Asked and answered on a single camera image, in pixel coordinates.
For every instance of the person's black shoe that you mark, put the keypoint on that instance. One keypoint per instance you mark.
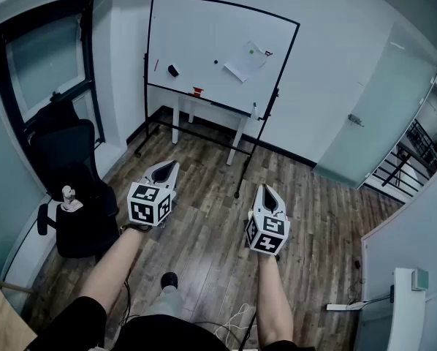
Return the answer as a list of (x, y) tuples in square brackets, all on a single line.
[(169, 280)]

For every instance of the blue-capped white marker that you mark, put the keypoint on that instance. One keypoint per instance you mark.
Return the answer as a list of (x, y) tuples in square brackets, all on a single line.
[(255, 110)]

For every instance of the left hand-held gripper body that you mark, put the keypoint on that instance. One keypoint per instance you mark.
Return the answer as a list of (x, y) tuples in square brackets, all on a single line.
[(145, 205)]

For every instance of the white paper sheet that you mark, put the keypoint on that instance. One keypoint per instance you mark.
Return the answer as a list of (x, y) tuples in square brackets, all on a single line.
[(246, 62)]

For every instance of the person's black shirt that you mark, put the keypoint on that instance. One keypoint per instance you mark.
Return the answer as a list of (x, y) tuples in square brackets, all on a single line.
[(160, 336)]

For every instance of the frosted glass door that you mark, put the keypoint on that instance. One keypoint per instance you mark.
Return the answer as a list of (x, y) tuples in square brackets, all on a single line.
[(379, 115)]

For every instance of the small green box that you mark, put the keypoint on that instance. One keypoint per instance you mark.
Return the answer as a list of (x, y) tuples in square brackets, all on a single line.
[(420, 279)]

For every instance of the person's left forearm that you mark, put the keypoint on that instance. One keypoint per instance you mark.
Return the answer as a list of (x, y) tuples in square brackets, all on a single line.
[(112, 265)]

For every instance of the small red box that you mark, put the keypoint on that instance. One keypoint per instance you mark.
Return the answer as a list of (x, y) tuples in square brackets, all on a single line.
[(197, 91)]

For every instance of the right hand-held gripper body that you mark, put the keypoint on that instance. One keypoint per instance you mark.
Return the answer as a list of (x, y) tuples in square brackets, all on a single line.
[(267, 232)]

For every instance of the pale toy figure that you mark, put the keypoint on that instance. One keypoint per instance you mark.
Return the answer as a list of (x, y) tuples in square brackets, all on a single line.
[(70, 199)]

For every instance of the white desk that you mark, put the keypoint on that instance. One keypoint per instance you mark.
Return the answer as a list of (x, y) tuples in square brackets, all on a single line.
[(405, 313)]

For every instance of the person's right forearm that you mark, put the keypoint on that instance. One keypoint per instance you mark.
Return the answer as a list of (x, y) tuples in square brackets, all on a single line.
[(275, 302)]

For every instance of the black whiteboard eraser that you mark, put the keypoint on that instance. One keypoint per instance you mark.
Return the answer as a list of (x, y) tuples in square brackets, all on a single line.
[(173, 70)]

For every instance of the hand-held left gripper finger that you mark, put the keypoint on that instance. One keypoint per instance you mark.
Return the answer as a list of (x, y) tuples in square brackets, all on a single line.
[(174, 177), (156, 166)]

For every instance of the dark-framed window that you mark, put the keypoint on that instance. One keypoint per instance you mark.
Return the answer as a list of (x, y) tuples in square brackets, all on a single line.
[(43, 60)]

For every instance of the black stair railing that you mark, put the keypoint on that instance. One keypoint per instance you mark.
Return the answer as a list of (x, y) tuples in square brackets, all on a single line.
[(405, 163)]

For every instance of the light wooden table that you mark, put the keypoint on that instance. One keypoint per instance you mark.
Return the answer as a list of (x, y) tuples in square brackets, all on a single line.
[(3, 316)]

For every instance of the person's grey trouser leg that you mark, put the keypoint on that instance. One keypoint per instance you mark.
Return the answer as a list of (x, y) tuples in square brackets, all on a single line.
[(165, 302)]

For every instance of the black-framed whiteboard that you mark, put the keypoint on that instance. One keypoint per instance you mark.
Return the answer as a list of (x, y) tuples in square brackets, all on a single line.
[(204, 31)]

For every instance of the black office chair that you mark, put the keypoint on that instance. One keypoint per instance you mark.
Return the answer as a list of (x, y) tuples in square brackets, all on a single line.
[(76, 181)]

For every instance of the white table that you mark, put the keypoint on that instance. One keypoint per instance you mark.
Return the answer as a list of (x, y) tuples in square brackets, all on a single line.
[(204, 104)]

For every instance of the white power strip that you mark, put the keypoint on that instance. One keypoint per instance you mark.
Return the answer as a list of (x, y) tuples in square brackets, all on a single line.
[(342, 306)]

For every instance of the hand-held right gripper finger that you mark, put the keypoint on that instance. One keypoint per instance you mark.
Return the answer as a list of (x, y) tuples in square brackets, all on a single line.
[(258, 203), (280, 207)]

